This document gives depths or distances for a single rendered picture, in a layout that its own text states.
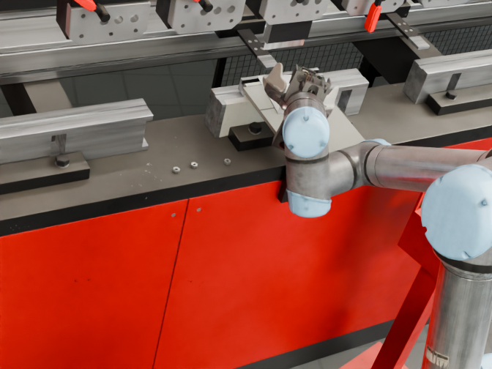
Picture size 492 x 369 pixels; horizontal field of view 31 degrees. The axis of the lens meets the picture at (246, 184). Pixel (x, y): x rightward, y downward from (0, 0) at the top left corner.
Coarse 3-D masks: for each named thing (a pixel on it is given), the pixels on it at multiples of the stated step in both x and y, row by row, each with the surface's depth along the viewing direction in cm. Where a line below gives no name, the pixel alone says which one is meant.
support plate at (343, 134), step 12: (252, 96) 186; (264, 96) 187; (264, 108) 184; (336, 108) 189; (264, 120) 182; (276, 120) 182; (336, 120) 186; (336, 132) 183; (348, 132) 184; (336, 144) 180; (348, 144) 181
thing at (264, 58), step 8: (248, 8) 206; (248, 16) 204; (240, 24) 203; (248, 24) 204; (256, 24) 205; (264, 24) 206; (216, 32) 204; (224, 32) 202; (232, 32) 204; (240, 32) 203; (248, 32) 204; (256, 32) 207; (248, 40) 201; (256, 40) 202; (256, 48) 199; (256, 56) 198; (264, 56) 198; (264, 64) 195; (272, 64) 196
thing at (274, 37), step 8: (280, 24) 182; (288, 24) 183; (296, 24) 184; (304, 24) 185; (264, 32) 184; (272, 32) 182; (280, 32) 183; (288, 32) 184; (296, 32) 185; (304, 32) 186; (264, 40) 185; (272, 40) 184; (280, 40) 185; (288, 40) 186; (296, 40) 188; (304, 40) 189; (264, 48) 186; (272, 48) 187
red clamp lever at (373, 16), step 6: (378, 0) 181; (384, 0) 180; (372, 6) 182; (378, 6) 181; (372, 12) 182; (378, 12) 182; (372, 18) 183; (378, 18) 183; (366, 24) 185; (372, 24) 184; (372, 30) 185
